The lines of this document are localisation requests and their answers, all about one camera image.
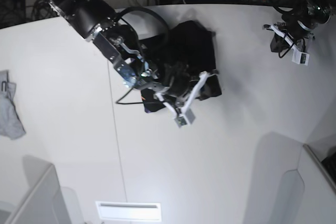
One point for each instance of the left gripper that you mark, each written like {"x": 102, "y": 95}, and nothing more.
{"x": 295, "y": 27}

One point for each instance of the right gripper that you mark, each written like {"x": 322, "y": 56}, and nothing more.
{"x": 175, "y": 79}

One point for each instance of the black T-shirt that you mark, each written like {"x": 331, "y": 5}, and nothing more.
{"x": 192, "y": 43}

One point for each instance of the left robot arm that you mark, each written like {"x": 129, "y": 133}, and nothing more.
{"x": 319, "y": 11}

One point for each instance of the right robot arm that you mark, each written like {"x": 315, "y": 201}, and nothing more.
{"x": 117, "y": 40}

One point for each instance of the white bin right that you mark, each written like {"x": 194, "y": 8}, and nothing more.
{"x": 306, "y": 194}

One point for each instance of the white bin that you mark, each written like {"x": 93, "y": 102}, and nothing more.
{"x": 43, "y": 203}
{"x": 306, "y": 194}

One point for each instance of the white tray front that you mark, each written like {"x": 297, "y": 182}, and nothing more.
{"x": 129, "y": 211}

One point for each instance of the grey folded cloth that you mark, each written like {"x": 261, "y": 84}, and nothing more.
{"x": 11, "y": 126}

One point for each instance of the white bin left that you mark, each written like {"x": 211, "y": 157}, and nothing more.
{"x": 43, "y": 203}

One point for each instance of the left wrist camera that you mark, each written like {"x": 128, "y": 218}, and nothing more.
{"x": 300, "y": 58}

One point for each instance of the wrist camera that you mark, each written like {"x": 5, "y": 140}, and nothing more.
{"x": 186, "y": 118}
{"x": 300, "y": 58}

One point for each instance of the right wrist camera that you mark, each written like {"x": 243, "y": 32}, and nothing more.
{"x": 186, "y": 118}

